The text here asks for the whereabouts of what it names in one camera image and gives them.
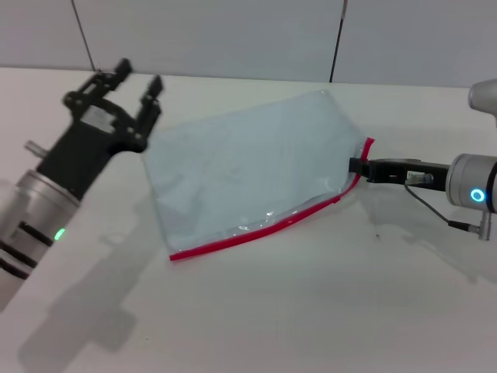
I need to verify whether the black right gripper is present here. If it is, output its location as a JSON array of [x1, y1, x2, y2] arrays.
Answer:
[[348, 156, 454, 193]]

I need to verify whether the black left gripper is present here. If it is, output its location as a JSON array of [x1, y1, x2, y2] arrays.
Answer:
[[36, 58, 165, 200]]

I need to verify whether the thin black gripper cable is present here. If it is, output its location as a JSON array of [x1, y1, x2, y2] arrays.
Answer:
[[402, 173, 485, 233]]

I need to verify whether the clear red-zipped document bag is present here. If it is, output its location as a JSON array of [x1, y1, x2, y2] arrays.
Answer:
[[140, 89, 377, 263]]

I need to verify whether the thin black vertical rod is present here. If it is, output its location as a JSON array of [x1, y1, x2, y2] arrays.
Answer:
[[328, 0, 347, 83]]

